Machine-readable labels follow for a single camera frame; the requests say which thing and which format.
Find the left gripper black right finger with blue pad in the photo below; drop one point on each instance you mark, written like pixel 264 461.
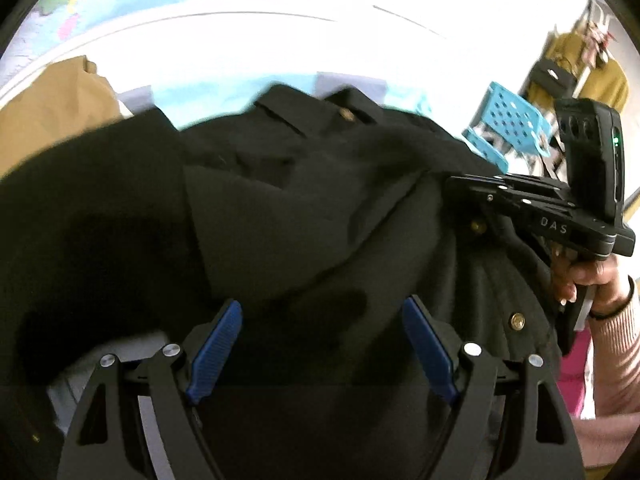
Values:
pixel 507 419

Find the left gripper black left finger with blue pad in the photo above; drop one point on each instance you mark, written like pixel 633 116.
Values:
pixel 106 439

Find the black coat with gold buttons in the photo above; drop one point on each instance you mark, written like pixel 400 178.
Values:
pixel 320 217

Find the pink knit sleeve forearm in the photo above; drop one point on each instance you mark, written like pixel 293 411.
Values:
pixel 603 438

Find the yellow hanging clothes on rack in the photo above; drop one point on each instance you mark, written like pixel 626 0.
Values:
pixel 597 80

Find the person's right hand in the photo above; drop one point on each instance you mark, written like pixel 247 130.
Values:
pixel 609 277

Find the black hanging bag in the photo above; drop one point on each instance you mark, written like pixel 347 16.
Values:
pixel 556 81

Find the mustard yellow garment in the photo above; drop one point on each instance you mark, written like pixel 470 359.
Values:
pixel 67 99

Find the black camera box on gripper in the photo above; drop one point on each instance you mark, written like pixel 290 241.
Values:
pixel 592 135

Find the colourful wall map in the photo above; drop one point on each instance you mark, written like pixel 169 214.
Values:
pixel 56 24

